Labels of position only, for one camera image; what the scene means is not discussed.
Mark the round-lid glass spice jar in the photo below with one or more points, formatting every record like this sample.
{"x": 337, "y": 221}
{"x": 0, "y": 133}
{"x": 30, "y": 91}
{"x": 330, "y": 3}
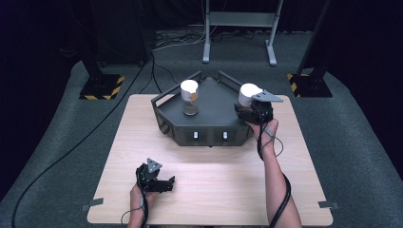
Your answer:
{"x": 189, "y": 95}

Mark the black stand with striped base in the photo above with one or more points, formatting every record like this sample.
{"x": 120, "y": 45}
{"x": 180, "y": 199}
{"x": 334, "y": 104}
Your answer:
{"x": 312, "y": 85}
{"x": 103, "y": 85}

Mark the person's right hand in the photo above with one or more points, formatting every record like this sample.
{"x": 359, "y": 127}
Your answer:
{"x": 269, "y": 133}

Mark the spouted-lid glass spice jar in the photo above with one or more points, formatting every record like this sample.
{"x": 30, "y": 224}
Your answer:
{"x": 247, "y": 93}

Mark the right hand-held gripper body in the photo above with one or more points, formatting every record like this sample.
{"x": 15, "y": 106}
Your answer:
{"x": 261, "y": 110}

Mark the grey tape strip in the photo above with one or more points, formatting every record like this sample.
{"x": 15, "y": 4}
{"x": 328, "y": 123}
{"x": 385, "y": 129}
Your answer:
{"x": 93, "y": 203}
{"x": 328, "y": 205}

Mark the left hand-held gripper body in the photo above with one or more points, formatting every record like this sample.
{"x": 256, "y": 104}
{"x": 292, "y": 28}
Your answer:
{"x": 149, "y": 180}

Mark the grey metal stand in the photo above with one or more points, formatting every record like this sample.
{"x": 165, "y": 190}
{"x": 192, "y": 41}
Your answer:
{"x": 240, "y": 19}

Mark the black corner rack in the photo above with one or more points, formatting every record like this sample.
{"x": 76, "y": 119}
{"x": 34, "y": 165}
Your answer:
{"x": 215, "y": 110}

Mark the person's left hand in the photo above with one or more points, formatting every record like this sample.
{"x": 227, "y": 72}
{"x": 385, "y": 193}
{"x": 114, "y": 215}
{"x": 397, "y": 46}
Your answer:
{"x": 139, "y": 198}

